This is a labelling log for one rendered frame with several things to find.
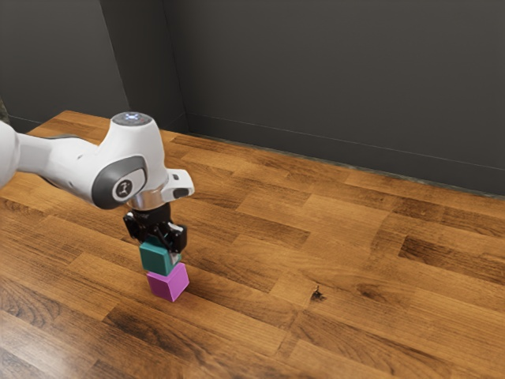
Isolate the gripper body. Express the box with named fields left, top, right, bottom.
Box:
left=122, top=201, right=187, bottom=254

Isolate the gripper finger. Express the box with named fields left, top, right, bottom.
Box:
left=154, top=223, right=184, bottom=267

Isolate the teal block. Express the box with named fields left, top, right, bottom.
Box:
left=138, top=235, right=183, bottom=277

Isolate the magenta block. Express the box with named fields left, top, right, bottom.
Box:
left=145, top=261, right=190, bottom=303

